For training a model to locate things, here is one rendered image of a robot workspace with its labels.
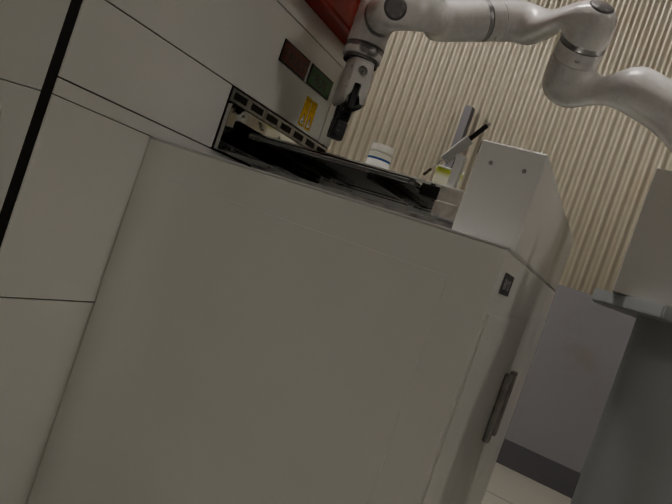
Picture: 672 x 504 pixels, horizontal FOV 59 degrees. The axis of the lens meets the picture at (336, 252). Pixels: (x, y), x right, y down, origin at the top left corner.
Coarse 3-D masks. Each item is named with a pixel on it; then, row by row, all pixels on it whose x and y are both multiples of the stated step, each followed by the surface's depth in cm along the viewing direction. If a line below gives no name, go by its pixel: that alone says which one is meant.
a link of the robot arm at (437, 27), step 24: (384, 0) 116; (408, 0) 117; (432, 0) 120; (456, 0) 130; (480, 0) 131; (384, 24) 118; (408, 24) 118; (432, 24) 121; (456, 24) 129; (480, 24) 130
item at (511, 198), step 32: (480, 160) 84; (512, 160) 82; (544, 160) 81; (480, 192) 84; (512, 192) 82; (544, 192) 88; (480, 224) 83; (512, 224) 81; (544, 224) 99; (544, 256) 113
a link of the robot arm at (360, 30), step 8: (368, 0) 123; (360, 8) 125; (360, 16) 124; (352, 24) 126; (360, 24) 123; (368, 24) 122; (352, 32) 125; (360, 32) 123; (368, 32) 123; (392, 32) 125; (368, 40) 123; (376, 40) 123; (384, 40) 125; (384, 48) 126
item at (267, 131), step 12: (228, 108) 116; (240, 108) 118; (228, 120) 116; (240, 120) 119; (252, 120) 123; (216, 132) 116; (228, 132) 117; (264, 132) 128; (276, 132) 132; (216, 144) 116; (228, 144) 118; (240, 156) 123; (252, 156) 127; (276, 168) 136
